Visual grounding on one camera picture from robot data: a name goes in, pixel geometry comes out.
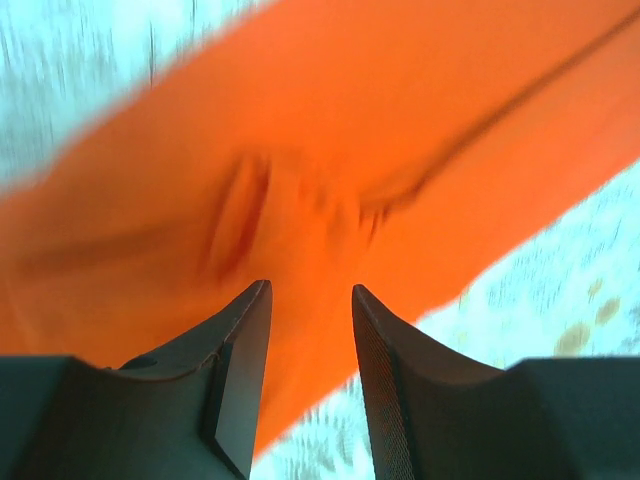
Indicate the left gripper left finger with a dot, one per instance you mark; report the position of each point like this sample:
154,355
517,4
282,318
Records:
185,410

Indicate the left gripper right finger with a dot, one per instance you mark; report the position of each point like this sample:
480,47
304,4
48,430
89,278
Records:
434,413

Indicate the orange t-shirt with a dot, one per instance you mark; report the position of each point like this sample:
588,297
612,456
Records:
402,145

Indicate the floral table mat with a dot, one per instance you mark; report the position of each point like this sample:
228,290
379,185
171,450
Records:
570,289

